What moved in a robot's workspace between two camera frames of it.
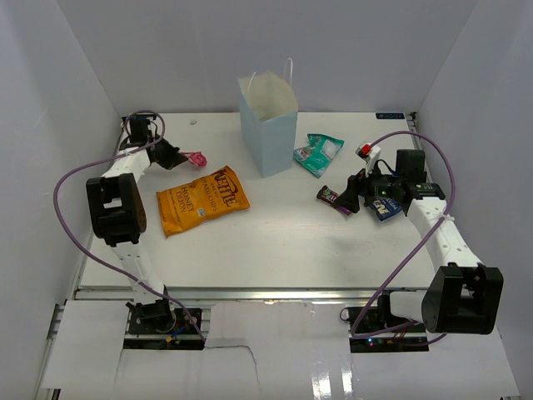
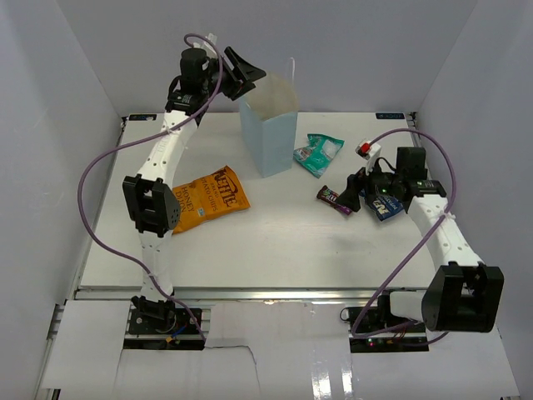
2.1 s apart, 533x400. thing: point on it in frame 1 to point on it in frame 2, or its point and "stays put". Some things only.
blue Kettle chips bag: (386, 208) stays put
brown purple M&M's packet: (329, 197) stays put
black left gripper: (178, 158) to (237, 87)
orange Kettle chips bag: (217, 194) stays put
